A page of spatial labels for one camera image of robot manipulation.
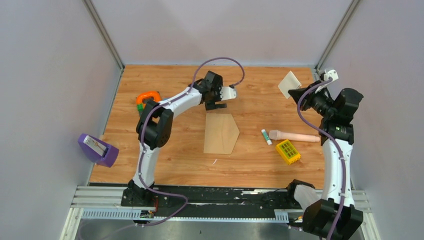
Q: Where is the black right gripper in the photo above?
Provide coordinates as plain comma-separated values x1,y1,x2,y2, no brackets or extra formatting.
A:
288,80,336,118

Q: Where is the lined letter paper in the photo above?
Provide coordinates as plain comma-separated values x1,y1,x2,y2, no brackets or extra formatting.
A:
277,71,302,99

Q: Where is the tan paper envelope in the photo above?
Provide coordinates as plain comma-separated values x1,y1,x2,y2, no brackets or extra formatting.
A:
203,113,240,155

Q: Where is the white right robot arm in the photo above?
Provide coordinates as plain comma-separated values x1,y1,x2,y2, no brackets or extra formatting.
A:
285,81,364,240

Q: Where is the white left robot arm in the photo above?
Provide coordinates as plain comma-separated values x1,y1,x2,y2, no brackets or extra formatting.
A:
128,71,237,207

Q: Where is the pink toy microphone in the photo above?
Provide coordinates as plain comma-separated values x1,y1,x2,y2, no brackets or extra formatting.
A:
268,130,321,143

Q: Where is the yellow building block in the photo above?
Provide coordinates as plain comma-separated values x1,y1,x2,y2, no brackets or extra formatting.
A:
275,139,301,165

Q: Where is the orange curved toy track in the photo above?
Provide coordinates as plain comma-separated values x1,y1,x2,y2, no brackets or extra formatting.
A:
135,91,162,107

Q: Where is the white green glue stick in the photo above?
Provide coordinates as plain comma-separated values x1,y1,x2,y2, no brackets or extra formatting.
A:
261,129,273,146

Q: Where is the green building block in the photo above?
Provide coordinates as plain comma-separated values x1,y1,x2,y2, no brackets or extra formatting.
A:
136,104,144,116

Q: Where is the purple box with card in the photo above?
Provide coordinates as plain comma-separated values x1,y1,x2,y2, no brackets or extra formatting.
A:
77,133,119,168

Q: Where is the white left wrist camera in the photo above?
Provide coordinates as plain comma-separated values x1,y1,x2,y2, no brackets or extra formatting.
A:
219,86,238,101

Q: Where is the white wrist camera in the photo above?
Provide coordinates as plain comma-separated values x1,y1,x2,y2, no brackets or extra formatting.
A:
318,68,339,91
219,86,238,101

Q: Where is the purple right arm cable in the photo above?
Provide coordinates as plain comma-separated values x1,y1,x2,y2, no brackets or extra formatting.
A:
296,77,348,240

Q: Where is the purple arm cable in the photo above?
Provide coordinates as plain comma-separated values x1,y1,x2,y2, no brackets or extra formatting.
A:
138,57,246,229
296,77,348,240

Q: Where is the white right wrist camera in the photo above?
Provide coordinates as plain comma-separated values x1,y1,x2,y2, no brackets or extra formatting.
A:
318,68,339,91

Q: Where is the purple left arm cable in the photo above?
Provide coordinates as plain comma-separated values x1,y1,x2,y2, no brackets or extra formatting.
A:
138,57,246,229

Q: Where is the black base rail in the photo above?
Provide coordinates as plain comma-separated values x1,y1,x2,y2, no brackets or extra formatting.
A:
120,180,306,220

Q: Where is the white slotted cable duct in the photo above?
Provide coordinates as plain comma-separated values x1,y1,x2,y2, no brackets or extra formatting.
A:
81,208,289,224

